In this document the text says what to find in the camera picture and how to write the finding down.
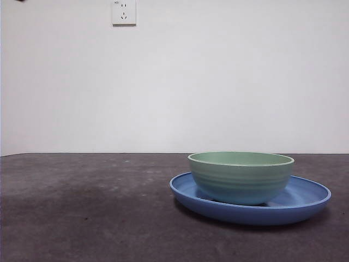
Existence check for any green ribbed bowl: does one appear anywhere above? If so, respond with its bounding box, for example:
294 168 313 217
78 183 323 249
187 151 296 206

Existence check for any blue plastic plate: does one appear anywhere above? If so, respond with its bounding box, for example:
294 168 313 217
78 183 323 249
169 171 332 226

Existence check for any white wall socket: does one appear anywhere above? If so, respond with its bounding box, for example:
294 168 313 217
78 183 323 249
112 0 137 27

